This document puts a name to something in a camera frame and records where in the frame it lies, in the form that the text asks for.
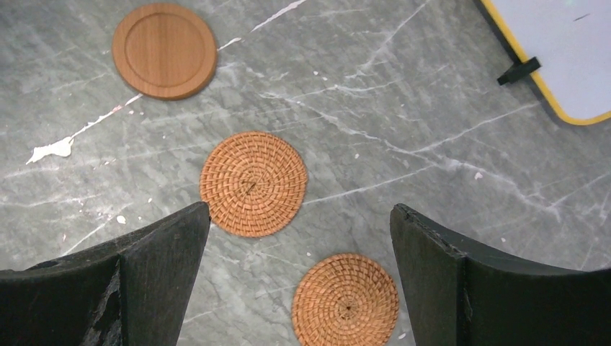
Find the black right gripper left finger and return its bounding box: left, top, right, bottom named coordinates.
left=1, top=202, right=210, bottom=345

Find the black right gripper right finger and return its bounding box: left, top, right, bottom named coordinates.
left=390, top=204, right=610, bottom=345

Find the woven rattan coaster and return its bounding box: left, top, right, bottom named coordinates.
left=292, top=253, right=399, bottom=346
left=199, top=131, right=308, bottom=238

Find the black whiteboard stand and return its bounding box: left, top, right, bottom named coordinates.
left=497, top=57, right=541, bottom=86

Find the yellow framed whiteboard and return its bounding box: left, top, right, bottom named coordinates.
left=478, top=1, right=610, bottom=125

